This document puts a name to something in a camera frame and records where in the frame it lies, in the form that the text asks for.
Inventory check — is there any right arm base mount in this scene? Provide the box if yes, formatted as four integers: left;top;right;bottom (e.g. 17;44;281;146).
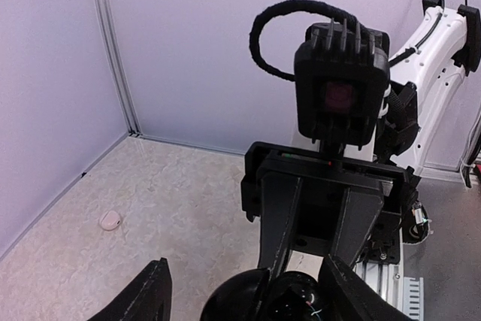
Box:
356;201;430;265

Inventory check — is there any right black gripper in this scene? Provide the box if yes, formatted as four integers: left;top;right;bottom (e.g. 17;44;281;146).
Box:
240;142;419;280

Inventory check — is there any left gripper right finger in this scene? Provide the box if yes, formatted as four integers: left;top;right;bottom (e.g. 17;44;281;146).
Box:
318;255;409;321

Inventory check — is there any right aluminium corner post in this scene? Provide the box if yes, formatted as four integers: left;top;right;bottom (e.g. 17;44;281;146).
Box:
95;0;142;137

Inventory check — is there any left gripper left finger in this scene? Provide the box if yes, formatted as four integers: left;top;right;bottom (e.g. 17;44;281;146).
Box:
89;258;173;321

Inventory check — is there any pink earbud charging case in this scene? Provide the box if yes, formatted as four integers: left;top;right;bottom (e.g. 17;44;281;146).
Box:
98;210;122;232

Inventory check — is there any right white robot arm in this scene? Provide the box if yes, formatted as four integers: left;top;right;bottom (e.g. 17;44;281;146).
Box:
241;0;480;278

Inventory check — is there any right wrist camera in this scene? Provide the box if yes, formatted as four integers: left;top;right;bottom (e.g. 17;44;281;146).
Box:
294;21;390;147

